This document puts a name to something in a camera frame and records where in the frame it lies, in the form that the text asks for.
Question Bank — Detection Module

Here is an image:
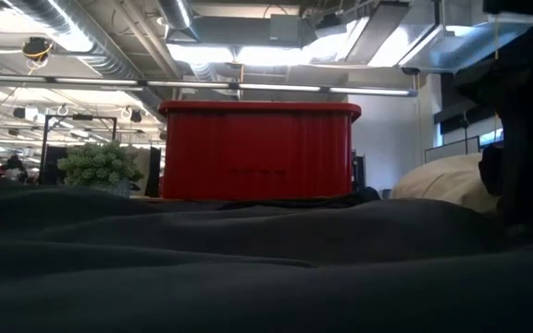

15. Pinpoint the beige garment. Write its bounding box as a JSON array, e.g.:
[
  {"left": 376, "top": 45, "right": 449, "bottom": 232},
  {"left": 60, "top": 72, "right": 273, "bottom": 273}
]
[{"left": 389, "top": 152, "right": 502, "bottom": 214}]

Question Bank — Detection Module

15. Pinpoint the red ribbed plastic bin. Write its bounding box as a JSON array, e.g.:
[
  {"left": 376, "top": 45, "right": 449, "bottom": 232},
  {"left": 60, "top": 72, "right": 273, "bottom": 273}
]
[{"left": 157, "top": 100, "right": 363, "bottom": 201}]

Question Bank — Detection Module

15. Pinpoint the black buttoned garment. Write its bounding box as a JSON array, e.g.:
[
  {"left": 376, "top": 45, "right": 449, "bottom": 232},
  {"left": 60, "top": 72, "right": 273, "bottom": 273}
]
[{"left": 0, "top": 184, "right": 533, "bottom": 333}]

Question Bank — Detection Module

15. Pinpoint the grey partition panel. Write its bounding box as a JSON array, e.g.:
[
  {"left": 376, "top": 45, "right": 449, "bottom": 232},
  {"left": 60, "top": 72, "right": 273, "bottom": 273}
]
[{"left": 423, "top": 135, "right": 481, "bottom": 164}]

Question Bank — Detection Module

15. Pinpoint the slanted silver ceiling panel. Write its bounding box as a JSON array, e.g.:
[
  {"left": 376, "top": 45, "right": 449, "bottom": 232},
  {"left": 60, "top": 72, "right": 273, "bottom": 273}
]
[{"left": 312, "top": 0, "right": 411, "bottom": 66}]

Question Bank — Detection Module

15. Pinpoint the grey ceiling box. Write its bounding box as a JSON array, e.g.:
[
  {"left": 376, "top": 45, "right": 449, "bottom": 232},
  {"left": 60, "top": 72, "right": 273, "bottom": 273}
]
[{"left": 268, "top": 13, "right": 305, "bottom": 43}]

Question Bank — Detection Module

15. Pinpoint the green spiky plant ornament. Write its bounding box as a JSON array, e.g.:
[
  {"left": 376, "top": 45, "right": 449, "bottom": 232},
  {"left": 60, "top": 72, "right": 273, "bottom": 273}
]
[{"left": 56, "top": 141, "right": 145, "bottom": 199}]

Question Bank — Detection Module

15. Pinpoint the black ceiling device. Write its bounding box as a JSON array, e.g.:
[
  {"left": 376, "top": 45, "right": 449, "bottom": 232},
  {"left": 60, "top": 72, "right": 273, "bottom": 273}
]
[{"left": 21, "top": 36, "right": 55, "bottom": 61}]

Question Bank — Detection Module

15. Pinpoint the person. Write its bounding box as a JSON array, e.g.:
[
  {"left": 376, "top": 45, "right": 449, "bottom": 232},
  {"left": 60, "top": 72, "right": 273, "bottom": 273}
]
[{"left": 3, "top": 154, "right": 30, "bottom": 185}]

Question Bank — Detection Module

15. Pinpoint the white ceiling duct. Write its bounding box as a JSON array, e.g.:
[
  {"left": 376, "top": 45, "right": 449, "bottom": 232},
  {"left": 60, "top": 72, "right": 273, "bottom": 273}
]
[{"left": 398, "top": 0, "right": 533, "bottom": 74}]

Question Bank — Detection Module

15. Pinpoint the smooth silver air duct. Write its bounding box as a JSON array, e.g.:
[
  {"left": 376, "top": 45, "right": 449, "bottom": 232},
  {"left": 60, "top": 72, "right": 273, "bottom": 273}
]
[{"left": 157, "top": 0, "right": 201, "bottom": 43}]

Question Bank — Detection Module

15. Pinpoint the ribbed silver air duct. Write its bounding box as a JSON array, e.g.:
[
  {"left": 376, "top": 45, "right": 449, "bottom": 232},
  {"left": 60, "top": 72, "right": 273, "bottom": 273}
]
[{"left": 6, "top": 0, "right": 170, "bottom": 121}]

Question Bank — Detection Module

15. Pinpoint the black stand frame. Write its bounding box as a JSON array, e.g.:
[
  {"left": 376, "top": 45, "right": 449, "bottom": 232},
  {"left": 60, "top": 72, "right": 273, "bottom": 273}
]
[{"left": 42, "top": 114, "right": 118, "bottom": 161}]

